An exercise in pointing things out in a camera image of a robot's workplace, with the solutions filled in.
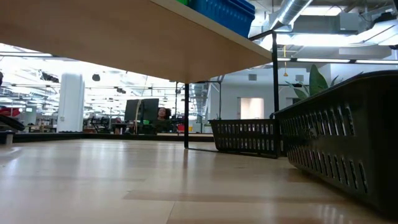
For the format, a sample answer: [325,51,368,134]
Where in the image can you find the white round column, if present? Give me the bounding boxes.
[56,72,86,133]

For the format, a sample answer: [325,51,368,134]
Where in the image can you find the black computer monitor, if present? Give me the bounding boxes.
[124,98,160,123]

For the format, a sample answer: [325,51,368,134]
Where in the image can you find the person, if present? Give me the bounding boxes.
[153,106,174,134]

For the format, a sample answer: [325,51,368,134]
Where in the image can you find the green potted plant leaves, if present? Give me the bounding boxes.
[285,63,365,101]

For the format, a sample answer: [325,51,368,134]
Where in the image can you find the black plastic basket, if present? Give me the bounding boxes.
[269,69,398,216]
[208,118,282,158]

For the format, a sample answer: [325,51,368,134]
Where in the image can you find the wooden shelf with black legs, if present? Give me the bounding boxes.
[0,0,281,158]

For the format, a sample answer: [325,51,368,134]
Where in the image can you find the yellow hanging cord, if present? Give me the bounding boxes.
[282,44,289,78]

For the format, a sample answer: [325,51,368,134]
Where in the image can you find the dark curved object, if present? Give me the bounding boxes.
[0,114,26,132]

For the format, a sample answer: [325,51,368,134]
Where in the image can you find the blue plastic basket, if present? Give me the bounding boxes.
[188,0,257,39]

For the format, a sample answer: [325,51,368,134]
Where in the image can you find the silver ventilation duct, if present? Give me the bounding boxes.
[268,0,313,32]

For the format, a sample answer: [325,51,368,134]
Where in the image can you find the black aluminium table frame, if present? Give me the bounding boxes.
[12,131,216,144]

